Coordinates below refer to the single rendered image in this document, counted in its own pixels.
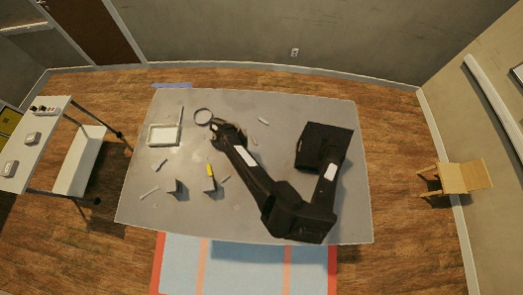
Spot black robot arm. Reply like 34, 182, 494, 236
209, 117, 346, 245

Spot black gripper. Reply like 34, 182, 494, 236
240, 129, 248, 148

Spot white shallow square tray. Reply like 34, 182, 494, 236
146, 123, 180, 146

